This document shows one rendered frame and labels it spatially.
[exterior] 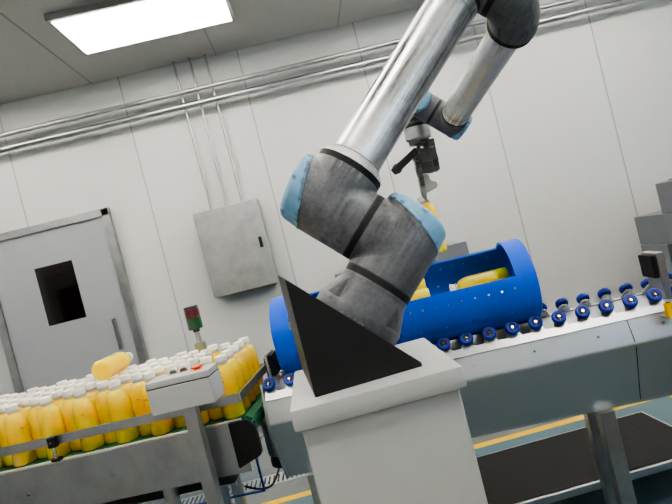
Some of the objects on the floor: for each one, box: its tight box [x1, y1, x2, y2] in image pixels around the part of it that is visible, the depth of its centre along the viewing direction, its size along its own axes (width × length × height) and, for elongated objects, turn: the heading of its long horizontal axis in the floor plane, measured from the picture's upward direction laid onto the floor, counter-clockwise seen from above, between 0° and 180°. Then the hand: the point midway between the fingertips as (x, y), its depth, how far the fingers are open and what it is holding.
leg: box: [595, 409, 637, 504], centre depth 176 cm, size 6×6×63 cm
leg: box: [584, 412, 618, 504], centre depth 190 cm, size 6×6×63 cm
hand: (423, 198), depth 190 cm, fingers closed on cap, 4 cm apart
